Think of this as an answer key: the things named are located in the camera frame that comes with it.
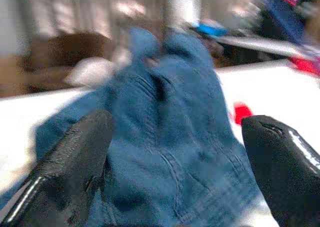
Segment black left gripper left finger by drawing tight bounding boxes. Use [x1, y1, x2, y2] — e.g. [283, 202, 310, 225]
[0, 109, 113, 227]

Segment blue denim garment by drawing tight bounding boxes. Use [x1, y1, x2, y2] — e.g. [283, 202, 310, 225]
[0, 26, 266, 227]

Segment bright blue bag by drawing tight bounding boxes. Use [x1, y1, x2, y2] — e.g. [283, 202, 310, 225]
[192, 21, 227, 37]

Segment grey desk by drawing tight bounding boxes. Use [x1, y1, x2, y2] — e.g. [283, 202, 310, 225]
[189, 29, 308, 58]

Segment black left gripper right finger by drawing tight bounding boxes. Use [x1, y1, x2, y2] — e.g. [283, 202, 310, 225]
[241, 114, 320, 227]

